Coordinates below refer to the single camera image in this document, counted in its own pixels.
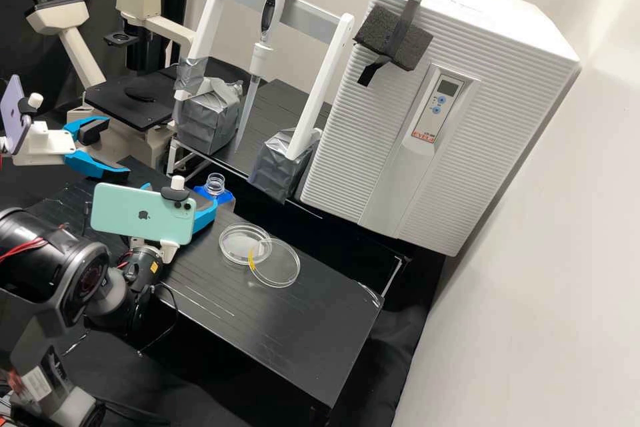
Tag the right wrist camera phone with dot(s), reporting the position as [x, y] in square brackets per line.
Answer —
[140, 214]

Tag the wrist camera phone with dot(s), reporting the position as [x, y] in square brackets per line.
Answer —
[11, 114]
[140, 214]

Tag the grey taped block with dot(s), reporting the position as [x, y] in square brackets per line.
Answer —
[205, 119]
[275, 167]

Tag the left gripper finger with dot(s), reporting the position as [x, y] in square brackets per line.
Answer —
[75, 126]
[151, 187]
[95, 169]

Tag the petri dish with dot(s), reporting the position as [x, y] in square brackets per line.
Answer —
[239, 242]

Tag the black platform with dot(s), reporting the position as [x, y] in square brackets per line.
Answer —
[325, 237]
[270, 112]
[260, 317]

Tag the pipette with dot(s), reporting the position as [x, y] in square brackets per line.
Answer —
[267, 21]

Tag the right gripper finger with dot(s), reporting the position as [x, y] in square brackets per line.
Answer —
[207, 212]

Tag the incubator door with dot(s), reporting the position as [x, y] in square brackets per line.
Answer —
[360, 147]

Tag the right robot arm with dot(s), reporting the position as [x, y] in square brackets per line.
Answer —
[45, 267]

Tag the cream microscope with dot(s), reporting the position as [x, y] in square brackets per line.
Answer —
[80, 54]

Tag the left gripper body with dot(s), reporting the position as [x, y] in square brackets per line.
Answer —
[42, 147]

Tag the white pipette stand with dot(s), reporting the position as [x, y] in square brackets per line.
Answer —
[320, 97]

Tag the petri dish lid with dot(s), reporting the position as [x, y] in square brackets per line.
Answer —
[280, 267]

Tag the left wrist camera phone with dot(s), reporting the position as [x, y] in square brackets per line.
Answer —
[11, 114]

